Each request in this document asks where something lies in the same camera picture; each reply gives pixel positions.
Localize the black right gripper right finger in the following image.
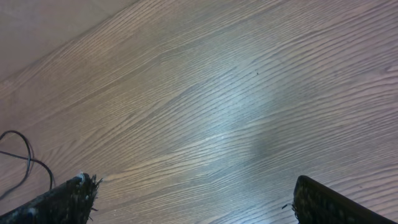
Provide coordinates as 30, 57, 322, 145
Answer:
283, 175, 395, 224

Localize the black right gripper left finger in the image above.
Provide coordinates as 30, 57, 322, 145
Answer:
1, 173, 101, 224

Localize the brown cardboard panel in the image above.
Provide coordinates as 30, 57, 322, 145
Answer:
1, 0, 136, 78

